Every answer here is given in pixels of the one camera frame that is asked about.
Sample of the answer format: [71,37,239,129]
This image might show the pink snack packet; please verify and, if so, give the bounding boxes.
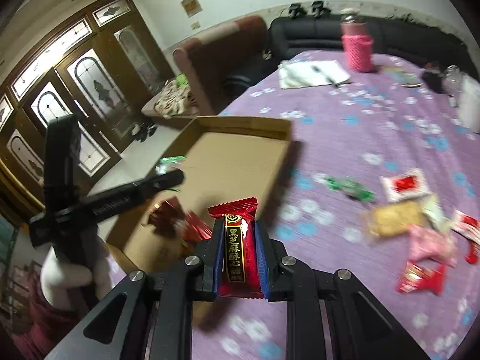
[408,225,457,267]

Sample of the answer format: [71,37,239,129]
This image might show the patterned blanket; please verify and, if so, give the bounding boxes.
[154,74,198,119]

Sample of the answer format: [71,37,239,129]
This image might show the small white green packet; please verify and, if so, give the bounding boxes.
[421,193,451,235]

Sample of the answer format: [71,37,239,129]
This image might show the clear biscuit packet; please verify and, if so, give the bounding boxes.
[365,200,427,238]

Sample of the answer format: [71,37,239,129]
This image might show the dark red gold-character packet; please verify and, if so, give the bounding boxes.
[145,197,212,257]

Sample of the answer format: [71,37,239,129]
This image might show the black pen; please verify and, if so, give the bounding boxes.
[312,65,338,88]

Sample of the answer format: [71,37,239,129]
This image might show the green candy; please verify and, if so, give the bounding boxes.
[325,177,375,203]

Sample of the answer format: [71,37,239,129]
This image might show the brown armchair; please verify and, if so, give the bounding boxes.
[141,14,268,130]

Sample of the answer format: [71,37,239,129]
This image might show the clear glass cup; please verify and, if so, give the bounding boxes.
[442,65,463,108]

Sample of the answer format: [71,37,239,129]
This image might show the red black-label snack bar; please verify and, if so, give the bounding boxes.
[208,197,264,299]

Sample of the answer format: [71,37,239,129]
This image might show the pink sleeved thermos bottle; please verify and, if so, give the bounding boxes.
[341,7,374,72]

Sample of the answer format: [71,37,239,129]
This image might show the phone on table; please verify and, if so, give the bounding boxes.
[389,67,422,88]

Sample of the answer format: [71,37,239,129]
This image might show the white notepad paper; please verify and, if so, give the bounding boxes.
[278,60,351,89]

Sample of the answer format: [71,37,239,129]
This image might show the red white small packet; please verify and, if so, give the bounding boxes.
[451,210,480,245]

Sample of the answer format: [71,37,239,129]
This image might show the green-end clear candy packet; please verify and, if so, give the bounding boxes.
[154,155,185,175]

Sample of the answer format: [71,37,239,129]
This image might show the black leather sofa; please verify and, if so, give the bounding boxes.
[221,15,479,98]

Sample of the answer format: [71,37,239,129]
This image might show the red round-logo packet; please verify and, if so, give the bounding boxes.
[396,261,446,296]

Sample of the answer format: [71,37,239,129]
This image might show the wooden glass doors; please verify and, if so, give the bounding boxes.
[1,0,173,212]

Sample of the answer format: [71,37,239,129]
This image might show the person left hand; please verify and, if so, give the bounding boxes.
[40,236,113,311]

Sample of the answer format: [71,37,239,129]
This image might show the white plastic jar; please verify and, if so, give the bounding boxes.
[457,75,480,133]

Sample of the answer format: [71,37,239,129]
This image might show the purple floral tablecloth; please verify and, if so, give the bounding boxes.
[218,54,479,359]

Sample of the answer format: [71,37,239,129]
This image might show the black small pouch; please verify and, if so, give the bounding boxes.
[421,63,444,94]

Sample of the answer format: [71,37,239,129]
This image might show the white red square packet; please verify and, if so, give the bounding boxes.
[380,168,432,203]

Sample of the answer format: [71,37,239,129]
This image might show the cardboard tray box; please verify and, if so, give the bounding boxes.
[106,116,292,281]

